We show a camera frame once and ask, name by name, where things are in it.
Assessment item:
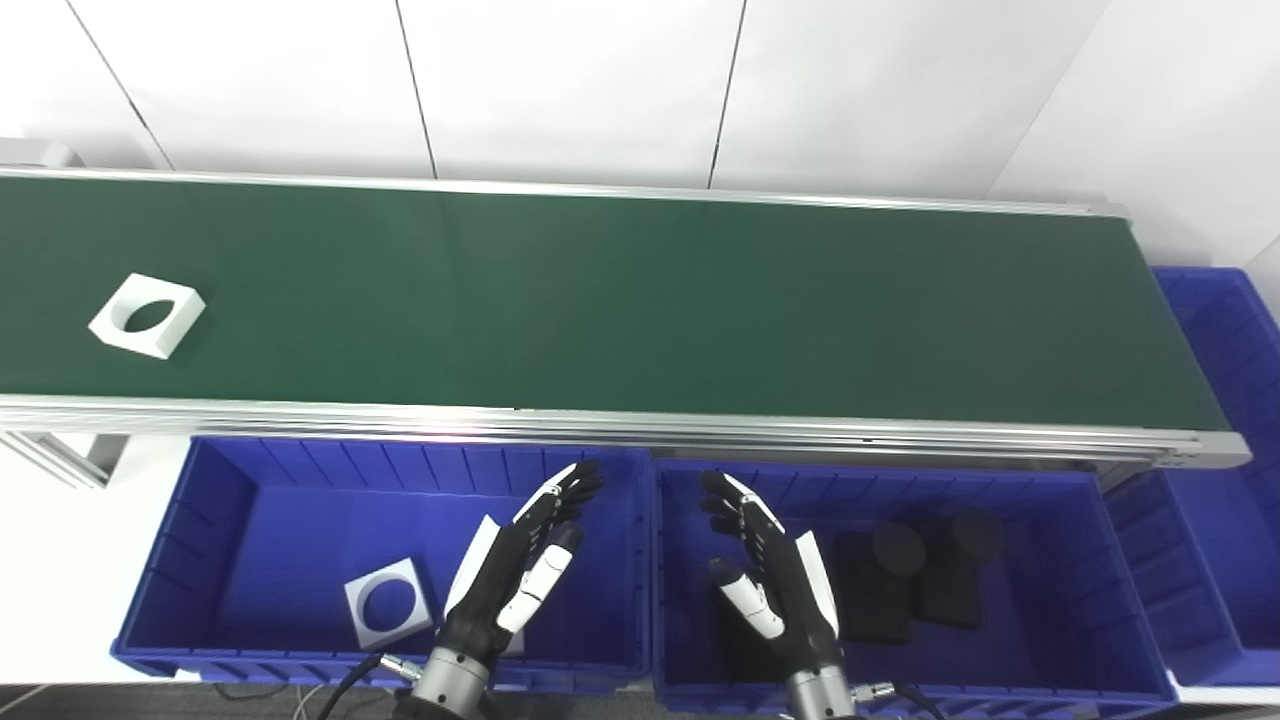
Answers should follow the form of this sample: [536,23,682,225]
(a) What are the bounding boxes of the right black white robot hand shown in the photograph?
[698,470,843,676]

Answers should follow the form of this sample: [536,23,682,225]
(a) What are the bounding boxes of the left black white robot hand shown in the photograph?
[440,458,606,666]

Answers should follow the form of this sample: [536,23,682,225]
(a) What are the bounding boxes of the white square part with hole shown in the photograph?
[88,272,207,360]
[343,557,434,651]

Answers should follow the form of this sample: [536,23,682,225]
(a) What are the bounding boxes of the black cylinder block part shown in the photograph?
[835,522,926,646]
[920,508,1004,631]

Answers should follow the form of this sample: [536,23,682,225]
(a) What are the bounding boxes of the blue plastic bin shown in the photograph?
[110,435,651,696]
[650,458,1181,717]
[1100,265,1280,691]

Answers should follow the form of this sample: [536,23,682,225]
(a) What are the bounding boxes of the green conveyor belt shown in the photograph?
[0,165,1253,471]

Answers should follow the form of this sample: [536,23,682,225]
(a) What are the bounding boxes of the aluminium conveyor support leg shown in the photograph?
[0,430,131,491]

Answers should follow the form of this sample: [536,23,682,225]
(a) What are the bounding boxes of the grey conveyor end housing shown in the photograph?
[0,138,86,169]

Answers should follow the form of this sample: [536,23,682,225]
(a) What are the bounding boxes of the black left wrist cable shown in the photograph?
[315,654,423,720]

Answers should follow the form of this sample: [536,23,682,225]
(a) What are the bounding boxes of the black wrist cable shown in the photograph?
[850,680,946,720]
[315,654,423,720]

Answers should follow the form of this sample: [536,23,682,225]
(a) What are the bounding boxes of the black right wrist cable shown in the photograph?
[850,680,946,720]

